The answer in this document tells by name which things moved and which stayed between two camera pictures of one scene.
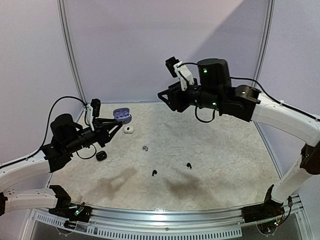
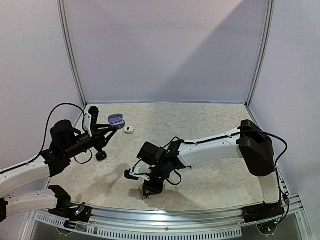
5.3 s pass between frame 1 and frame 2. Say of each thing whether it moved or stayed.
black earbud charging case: stayed
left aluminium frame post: stayed
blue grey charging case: moved
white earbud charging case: stayed
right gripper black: moved
